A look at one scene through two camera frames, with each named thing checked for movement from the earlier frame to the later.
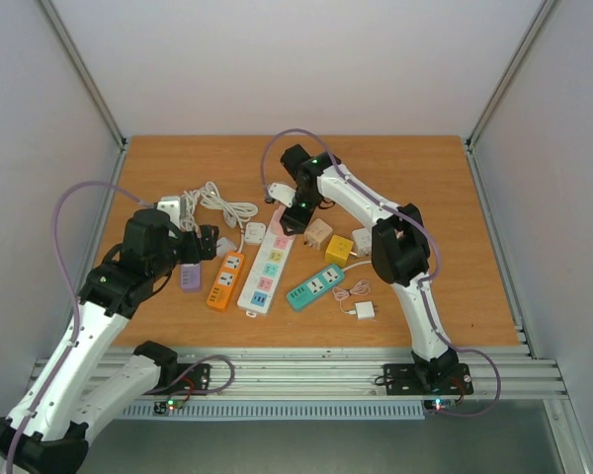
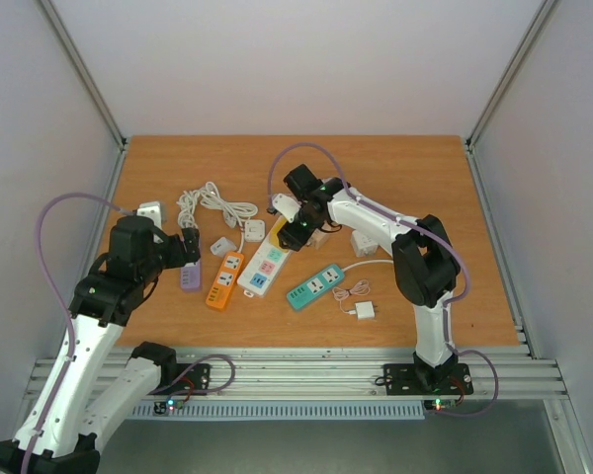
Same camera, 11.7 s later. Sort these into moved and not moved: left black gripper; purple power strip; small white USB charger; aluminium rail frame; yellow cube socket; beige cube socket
Moved: left black gripper; yellow cube socket
Not moved: small white USB charger; beige cube socket; purple power strip; aluminium rail frame
